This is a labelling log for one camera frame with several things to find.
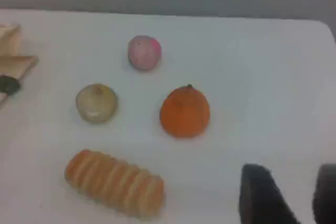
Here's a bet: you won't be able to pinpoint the white canvas bag green handles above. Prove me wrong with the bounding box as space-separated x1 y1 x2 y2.
0 23 40 110

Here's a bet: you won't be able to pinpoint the white onion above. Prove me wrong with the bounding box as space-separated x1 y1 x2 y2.
76 83 119 125

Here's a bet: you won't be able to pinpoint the ridged orange bread loaf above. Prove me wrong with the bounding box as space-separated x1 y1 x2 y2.
64 149 166 221

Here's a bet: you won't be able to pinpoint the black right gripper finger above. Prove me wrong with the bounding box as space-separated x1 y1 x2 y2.
313 164 336 224
239 163 300 224

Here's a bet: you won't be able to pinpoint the pink peach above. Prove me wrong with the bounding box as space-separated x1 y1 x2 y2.
127 35 162 72

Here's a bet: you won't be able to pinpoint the orange fruit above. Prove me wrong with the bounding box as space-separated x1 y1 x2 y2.
160 84 211 138

